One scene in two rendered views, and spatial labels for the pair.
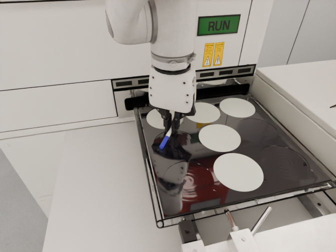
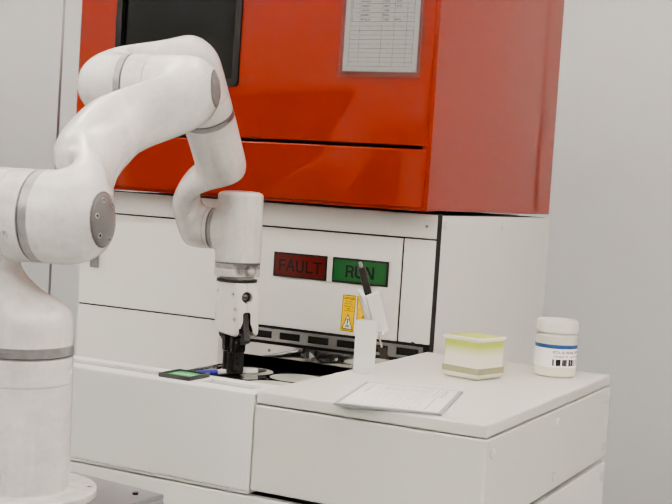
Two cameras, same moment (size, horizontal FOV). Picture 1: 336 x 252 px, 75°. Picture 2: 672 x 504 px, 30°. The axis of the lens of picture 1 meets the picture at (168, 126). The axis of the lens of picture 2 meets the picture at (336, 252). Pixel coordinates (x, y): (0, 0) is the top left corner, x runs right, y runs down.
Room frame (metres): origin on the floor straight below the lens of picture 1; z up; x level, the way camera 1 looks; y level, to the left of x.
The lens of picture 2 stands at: (-1.23, -1.62, 1.26)
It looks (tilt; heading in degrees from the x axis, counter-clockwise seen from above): 3 degrees down; 40
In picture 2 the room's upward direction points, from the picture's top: 4 degrees clockwise
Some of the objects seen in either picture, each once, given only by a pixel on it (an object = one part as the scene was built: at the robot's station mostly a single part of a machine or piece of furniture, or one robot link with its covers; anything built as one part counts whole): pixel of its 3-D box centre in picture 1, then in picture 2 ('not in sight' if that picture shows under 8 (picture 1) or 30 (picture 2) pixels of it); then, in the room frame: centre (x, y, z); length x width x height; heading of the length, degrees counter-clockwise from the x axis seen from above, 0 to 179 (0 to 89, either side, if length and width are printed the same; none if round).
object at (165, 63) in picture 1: (173, 57); (237, 270); (0.42, -0.01, 1.09); 0.09 x 0.08 x 0.03; 69
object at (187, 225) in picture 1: (187, 232); not in sight; (0.17, -0.03, 0.90); 0.04 x 0.02 x 0.03; 13
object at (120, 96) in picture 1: (186, 95); (315, 374); (0.60, -0.06, 0.89); 0.44 x 0.02 x 0.10; 103
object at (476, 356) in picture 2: not in sight; (473, 355); (0.48, -0.50, 1.00); 0.07 x 0.07 x 0.07; 88
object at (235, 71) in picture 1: (187, 76); (318, 340); (0.61, -0.06, 0.96); 0.44 x 0.01 x 0.02; 103
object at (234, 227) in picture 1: (231, 221); not in sight; (0.19, -0.11, 0.89); 0.05 x 0.01 x 0.01; 13
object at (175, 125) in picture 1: (179, 121); (238, 356); (0.42, -0.03, 0.94); 0.03 x 0.03 x 0.07; 69
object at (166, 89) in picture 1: (172, 84); (235, 304); (0.42, -0.01, 1.03); 0.10 x 0.07 x 0.11; 69
